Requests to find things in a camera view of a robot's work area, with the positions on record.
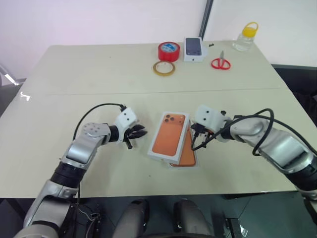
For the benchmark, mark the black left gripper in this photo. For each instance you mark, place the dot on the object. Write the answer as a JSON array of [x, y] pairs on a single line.
[[130, 134]]

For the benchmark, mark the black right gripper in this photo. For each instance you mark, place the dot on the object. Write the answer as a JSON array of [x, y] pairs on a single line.
[[203, 135]]

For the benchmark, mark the white iPhone box lid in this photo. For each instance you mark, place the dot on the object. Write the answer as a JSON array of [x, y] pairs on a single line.
[[168, 136]]

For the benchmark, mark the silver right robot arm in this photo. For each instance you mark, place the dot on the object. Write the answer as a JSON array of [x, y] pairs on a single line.
[[284, 146]]

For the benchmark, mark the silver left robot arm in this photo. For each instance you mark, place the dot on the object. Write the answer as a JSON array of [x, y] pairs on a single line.
[[81, 148]]

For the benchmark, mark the white box with dark phone print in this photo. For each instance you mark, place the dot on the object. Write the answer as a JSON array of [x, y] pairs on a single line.
[[193, 47]]

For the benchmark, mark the clear yellowish tape roll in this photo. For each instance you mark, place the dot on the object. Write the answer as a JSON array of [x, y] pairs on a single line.
[[156, 70]]

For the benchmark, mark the red tape roll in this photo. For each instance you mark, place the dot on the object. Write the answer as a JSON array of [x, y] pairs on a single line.
[[163, 55]]

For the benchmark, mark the dark grey rounded shape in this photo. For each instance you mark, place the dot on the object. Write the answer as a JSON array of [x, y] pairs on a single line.
[[133, 218], [190, 218]]

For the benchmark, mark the clear jar with yellow lid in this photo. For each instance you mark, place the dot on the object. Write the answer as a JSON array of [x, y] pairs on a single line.
[[244, 42]]

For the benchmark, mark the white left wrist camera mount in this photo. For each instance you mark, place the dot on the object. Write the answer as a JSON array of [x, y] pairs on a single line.
[[126, 117]]

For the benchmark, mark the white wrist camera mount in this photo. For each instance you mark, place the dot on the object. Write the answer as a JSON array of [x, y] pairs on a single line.
[[208, 116], [126, 117]]

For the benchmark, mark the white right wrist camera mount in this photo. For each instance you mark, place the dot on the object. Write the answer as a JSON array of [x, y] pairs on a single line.
[[208, 116]]

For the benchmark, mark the dark vertical post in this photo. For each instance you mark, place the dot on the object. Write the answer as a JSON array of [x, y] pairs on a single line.
[[205, 19]]

